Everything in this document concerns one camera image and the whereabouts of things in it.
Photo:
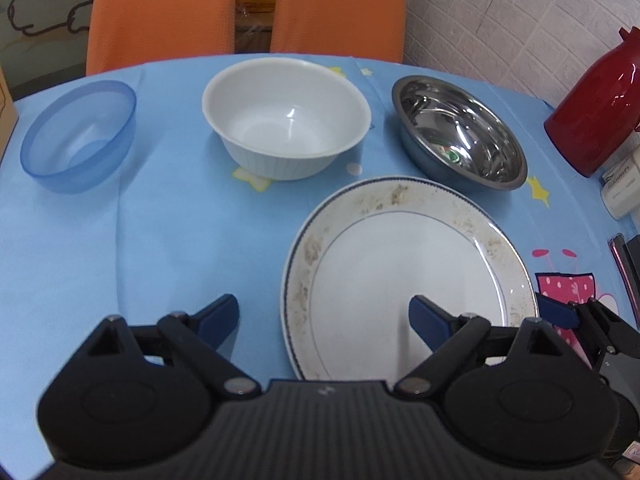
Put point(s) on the black phone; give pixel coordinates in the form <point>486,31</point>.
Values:
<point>627,270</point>

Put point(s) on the blue translucent plastic bowl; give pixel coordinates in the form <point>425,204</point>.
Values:
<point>75,135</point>

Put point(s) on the stainless steel bowl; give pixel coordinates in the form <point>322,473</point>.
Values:
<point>460,130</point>

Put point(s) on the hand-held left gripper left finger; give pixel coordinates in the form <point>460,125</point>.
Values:
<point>220,314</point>

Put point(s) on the white plate with blue rim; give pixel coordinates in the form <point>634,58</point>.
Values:
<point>400,255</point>

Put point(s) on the cardboard box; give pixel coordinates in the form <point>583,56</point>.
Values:
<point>7,115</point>

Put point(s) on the blue printed tablecloth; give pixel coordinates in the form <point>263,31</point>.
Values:
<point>165,240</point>

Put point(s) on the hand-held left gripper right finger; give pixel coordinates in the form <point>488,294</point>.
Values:
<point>426,317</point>

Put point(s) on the cartoon wall poster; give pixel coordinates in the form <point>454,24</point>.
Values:
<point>45,2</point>

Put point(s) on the red thermos jug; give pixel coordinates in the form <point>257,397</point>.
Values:
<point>595,115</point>

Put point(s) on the white ceramic bowl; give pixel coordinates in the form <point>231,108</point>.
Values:
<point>285,110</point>

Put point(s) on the white box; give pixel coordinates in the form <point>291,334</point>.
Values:
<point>622,185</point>

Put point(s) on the orange chair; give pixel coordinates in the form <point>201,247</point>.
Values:
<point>160,10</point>
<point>340,7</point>

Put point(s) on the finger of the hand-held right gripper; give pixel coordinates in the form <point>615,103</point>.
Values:
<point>556,310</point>

